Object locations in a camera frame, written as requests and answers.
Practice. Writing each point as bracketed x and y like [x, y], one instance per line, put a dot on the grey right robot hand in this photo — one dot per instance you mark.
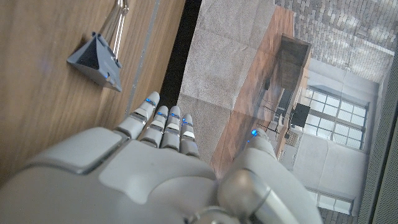
[149, 183]

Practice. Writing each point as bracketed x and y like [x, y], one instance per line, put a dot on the printed room backdrop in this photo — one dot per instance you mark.
[217, 71]

